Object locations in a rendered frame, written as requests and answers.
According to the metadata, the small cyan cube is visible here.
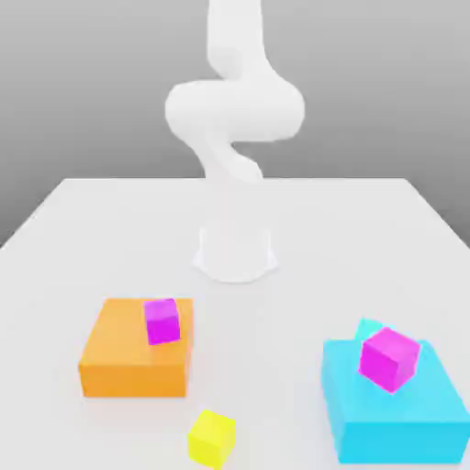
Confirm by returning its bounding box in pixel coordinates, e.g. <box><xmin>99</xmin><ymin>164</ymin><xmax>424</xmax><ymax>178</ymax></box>
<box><xmin>354</xmin><ymin>318</ymin><xmax>397</xmax><ymax>341</ymax></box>

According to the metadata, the small yellow cube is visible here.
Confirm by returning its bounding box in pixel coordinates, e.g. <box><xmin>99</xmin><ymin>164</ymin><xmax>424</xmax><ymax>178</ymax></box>
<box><xmin>186</xmin><ymin>408</ymin><xmax>237</xmax><ymax>470</ymax></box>

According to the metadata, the large cyan box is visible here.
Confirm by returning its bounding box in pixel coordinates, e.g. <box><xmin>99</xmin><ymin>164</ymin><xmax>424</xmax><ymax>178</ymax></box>
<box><xmin>321</xmin><ymin>338</ymin><xmax>470</xmax><ymax>465</ymax></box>

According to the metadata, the small magenta cube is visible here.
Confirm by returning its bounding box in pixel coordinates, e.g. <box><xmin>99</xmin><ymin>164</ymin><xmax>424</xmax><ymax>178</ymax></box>
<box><xmin>142</xmin><ymin>297</ymin><xmax>182</xmax><ymax>347</ymax></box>
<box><xmin>358</xmin><ymin>326</ymin><xmax>421</xmax><ymax>395</ymax></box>

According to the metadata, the large orange box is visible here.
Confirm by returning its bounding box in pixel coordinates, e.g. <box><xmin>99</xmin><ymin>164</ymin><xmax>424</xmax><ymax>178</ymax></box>
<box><xmin>77</xmin><ymin>297</ymin><xmax>195</xmax><ymax>398</ymax></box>

